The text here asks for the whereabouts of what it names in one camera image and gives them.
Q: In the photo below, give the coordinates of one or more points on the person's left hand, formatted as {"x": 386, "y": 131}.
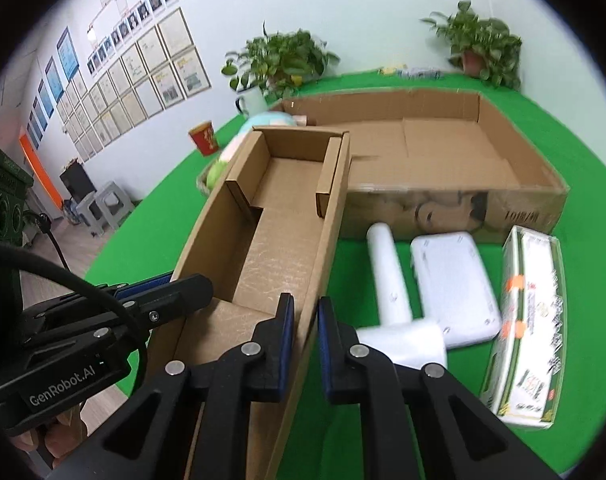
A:
{"x": 63, "y": 440}

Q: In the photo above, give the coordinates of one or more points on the green tablecloth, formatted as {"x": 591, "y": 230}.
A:
{"x": 573, "y": 135}

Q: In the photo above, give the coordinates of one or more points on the blue wall poster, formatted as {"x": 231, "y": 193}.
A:
{"x": 68, "y": 55}
{"x": 54, "y": 80}
{"x": 43, "y": 100}
{"x": 34, "y": 127}

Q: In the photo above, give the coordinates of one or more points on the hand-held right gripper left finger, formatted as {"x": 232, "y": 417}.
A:
{"x": 278, "y": 355}

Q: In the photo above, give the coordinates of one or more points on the tissue pack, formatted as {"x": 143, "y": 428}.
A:
{"x": 420, "y": 73}

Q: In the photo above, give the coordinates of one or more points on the narrow cardboard box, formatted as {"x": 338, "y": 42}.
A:
{"x": 278, "y": 240}

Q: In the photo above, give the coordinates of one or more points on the green and white carton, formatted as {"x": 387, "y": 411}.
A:
{"x": 528, "y": 335}

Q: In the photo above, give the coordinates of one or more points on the orange panel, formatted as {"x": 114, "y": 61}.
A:
{"x": 40, "y": 170}

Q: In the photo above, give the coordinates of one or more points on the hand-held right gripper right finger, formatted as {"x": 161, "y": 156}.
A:
{"x": 333, "y": 360}

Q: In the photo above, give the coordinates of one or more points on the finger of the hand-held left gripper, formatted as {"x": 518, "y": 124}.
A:
{"x": 178, "y": 295}
{"x": 143, "y": 287}

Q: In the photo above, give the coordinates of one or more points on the black cabinet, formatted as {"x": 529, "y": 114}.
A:
{"x": 75, "y": 177}

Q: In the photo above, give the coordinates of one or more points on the wall chart of portrait photos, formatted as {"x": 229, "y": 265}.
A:
{"x": 148, "y": 7}

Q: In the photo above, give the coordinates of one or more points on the grey plastic stool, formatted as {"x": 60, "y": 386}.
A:
{"x": 83, "y": 210}
{"x": 110, "y": 205}

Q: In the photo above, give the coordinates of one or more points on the wall of framed certificates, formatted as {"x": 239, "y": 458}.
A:
{"x": 133, "y": 90}

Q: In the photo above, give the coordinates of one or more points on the potted plant in terracotta pot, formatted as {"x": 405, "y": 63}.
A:
{"x": 478, "y": 35}

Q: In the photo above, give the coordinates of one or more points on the red paper cup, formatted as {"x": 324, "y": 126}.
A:
{"x": 205, "y": 140}

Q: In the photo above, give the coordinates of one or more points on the white hair dryer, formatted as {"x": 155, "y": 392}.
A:
{"x": 388, "y": 270}

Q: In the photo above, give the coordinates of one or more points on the white enamel mug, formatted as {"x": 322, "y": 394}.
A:
{"x": 253, "y": 102}

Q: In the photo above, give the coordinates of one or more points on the white rectangular case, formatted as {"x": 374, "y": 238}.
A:
{"x": 453, "y": 290}

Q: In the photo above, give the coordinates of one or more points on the bushy potted plant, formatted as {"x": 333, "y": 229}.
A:
{"x": 278, "y": 57}

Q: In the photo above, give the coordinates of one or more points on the dark green crate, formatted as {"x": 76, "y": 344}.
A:
{"x": 3, "y": 185}

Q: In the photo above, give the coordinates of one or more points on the pastel plush toy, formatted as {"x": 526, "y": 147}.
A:
{"x": 233, "y": 152}

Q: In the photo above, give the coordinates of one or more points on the large shallow cardboard box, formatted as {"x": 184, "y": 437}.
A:
{"x": 433, "y": 150}

